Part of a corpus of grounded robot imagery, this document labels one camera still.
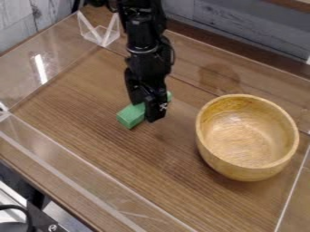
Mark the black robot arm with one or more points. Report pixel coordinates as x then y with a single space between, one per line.
144 21

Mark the brown wooden bowl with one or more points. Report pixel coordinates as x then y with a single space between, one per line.
246 137

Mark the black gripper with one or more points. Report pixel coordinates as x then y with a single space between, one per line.
148 68

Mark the green rectangular block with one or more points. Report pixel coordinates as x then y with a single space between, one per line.
133 114

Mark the black metal bracket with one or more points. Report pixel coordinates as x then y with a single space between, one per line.
42 221

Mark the clear acrylic tray wall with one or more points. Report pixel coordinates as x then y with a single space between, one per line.
140 180

